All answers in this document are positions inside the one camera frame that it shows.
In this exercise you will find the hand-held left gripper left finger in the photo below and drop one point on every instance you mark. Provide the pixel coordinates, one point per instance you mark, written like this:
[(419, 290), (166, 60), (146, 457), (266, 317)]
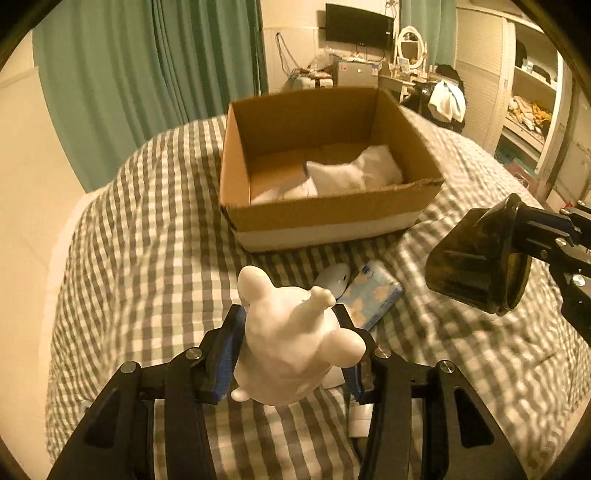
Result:
[(227, 353)]

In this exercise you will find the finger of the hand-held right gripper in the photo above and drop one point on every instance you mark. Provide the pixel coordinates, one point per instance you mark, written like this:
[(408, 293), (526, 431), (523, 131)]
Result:
[(549, 230), (575, 286)]

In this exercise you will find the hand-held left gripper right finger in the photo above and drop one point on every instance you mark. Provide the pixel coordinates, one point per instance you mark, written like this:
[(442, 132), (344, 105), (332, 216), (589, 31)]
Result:
[(356, 381)]

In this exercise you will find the white animal figurine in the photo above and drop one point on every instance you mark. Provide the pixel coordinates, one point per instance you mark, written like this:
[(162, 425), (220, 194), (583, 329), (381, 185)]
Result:
[(288, 341)]

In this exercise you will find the black cup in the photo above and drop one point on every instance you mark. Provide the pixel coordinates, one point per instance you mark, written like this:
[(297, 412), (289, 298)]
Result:
[(471, 258)]

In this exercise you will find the brown cardboard box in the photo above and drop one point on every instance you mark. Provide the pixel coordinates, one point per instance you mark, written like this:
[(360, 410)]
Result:
[(323, 221)]

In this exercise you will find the blue printed tissue pack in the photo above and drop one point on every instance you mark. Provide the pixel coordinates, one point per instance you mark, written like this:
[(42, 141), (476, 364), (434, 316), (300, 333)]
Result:
[(371, 295)]

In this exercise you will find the white computer mouse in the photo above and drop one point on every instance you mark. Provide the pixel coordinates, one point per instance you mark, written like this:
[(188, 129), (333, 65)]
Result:
[(333, 279)]

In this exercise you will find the white open wardrobe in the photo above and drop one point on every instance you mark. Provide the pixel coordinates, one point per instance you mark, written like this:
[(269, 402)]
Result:
[(521, 92)]

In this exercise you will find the grey checked blanket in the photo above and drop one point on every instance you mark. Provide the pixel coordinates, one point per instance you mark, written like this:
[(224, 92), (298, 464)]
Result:
[(152, 230)]

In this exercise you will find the chair with clothes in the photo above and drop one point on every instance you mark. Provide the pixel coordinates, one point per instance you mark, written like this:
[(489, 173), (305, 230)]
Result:
[(445, 99)]

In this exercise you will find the white folded cloth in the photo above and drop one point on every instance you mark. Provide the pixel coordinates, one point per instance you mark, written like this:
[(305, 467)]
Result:
[(288, 191)]

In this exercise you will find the white cloth in box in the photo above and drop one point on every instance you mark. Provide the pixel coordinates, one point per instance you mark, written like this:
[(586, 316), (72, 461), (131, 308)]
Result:
[(355, 173)]

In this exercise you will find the white dressing table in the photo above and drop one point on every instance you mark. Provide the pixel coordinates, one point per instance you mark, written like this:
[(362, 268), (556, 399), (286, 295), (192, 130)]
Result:
[(399, 85)]

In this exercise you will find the white vanity mirror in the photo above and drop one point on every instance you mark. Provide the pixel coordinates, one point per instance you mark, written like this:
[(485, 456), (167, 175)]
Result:
[(410, 46)]

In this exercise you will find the green curtain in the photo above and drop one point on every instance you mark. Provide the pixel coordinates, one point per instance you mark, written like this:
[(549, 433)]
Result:
[(152, 69), (427, 18)]

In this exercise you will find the silver mini fridge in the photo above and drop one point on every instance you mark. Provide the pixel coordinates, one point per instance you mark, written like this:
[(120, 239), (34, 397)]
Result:
[(355, 74)]

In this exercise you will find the white appliance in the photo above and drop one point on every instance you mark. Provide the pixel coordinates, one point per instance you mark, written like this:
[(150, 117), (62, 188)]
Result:
[(304, 83)]

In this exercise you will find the black wall television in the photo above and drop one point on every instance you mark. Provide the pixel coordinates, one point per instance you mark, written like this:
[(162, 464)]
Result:
[(359, 24)]

